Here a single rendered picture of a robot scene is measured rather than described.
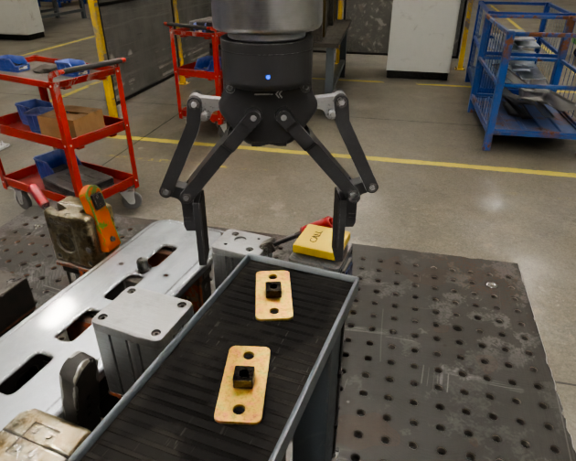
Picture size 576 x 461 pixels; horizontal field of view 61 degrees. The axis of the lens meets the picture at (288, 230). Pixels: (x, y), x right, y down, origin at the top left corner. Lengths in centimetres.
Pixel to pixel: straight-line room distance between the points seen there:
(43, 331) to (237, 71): 53
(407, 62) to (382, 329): 586
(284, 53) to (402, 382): 83
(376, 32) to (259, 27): 729
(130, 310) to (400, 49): 640
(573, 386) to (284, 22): 207
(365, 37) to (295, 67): 727
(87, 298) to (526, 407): 85
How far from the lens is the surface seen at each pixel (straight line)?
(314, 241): 62
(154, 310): 61
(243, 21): 38
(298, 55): 40
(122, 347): 61
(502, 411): 110
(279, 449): 39
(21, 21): 1090
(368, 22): 764
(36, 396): 71
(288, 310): 50
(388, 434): 100
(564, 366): 237
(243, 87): 40
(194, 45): 706
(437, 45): 684
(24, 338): 81
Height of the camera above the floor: 148
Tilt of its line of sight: 30 degrees down
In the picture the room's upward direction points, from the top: straight up
